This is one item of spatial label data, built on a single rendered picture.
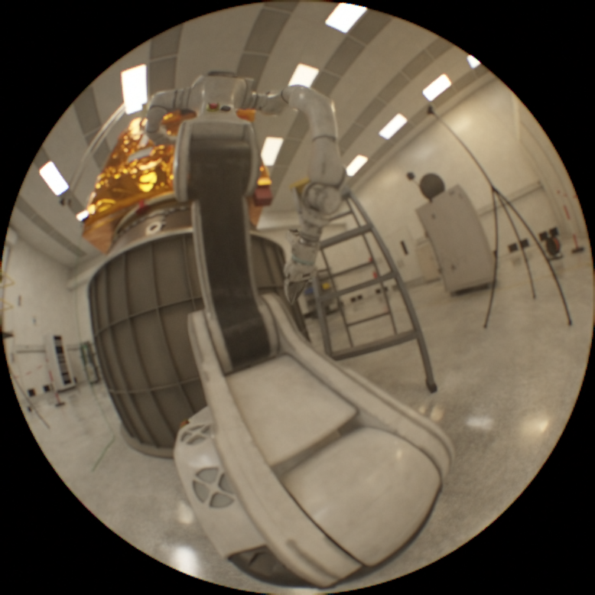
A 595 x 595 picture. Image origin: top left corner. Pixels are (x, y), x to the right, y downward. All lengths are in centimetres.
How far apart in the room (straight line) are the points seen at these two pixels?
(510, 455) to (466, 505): 19
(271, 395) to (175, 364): 72
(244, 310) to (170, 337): 62
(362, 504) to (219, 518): 28
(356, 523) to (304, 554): 6
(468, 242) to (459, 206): 53
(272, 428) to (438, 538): 51
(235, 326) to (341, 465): 30
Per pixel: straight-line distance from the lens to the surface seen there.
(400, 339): 89
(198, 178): 41
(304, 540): 21
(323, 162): 41
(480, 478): 67
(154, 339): 98
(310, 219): 44
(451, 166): 745
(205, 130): 53
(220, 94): 71
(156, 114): 86
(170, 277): 99
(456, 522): 61
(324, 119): 49
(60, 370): 836
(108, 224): 196
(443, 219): 301
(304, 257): 48
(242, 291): 39
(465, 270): 296
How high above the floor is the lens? 58
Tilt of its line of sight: 4 degrees up
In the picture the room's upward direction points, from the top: 17 degrees counter-clockwise
